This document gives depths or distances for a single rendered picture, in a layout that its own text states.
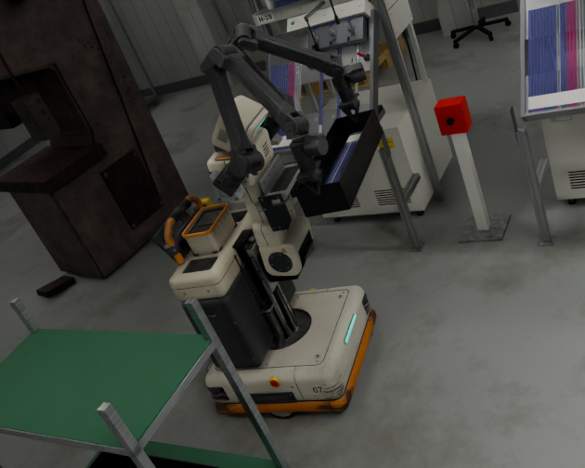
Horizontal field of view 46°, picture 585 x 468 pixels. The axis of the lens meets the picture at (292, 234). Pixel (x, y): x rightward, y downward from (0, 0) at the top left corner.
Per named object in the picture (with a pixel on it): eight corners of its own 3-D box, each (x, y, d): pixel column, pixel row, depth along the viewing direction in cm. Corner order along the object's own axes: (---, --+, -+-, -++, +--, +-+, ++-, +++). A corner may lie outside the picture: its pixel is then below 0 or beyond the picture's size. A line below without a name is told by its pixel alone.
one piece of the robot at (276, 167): (263, 234, 270) (241, 188, 260) (284, 197, 291) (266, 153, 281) (299, 228, 263) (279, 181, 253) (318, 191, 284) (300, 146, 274)
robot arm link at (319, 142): (300, 119, 227) (283, 123, 221) (327, 115, 220) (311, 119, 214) (305, 154, 230) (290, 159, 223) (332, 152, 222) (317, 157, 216)
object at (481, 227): (501, 240, 360) (466, 109, 324) (458, 242, 374) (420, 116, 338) (511, 214, 377) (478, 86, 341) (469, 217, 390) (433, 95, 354)
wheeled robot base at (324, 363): (218, 419, 320) (196, 381, 308) (263, 328, 368) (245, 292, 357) (350, 416, 290) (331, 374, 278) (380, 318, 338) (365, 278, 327)
